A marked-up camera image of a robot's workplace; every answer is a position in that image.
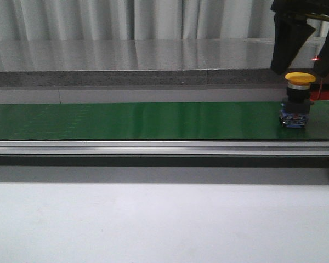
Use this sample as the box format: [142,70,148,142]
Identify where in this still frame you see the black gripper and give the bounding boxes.
[270,0,329,77]

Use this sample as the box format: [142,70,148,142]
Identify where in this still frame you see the yellow mushroom push button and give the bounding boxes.
[279,72,316,129]

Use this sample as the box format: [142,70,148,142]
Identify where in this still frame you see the red plastic bin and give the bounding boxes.
[310,90,329,101]

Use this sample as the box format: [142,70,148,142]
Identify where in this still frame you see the green conveyor belt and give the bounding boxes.
[0,101,329,140]

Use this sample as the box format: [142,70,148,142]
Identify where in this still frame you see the grey stone counter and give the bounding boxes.
[0,36,329,89]

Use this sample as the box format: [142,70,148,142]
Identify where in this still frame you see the grey curtain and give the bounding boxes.
[0,1,274,41]

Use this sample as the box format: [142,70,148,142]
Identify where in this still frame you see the aluminium conveyor frame rail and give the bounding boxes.
[0,140,329,156]

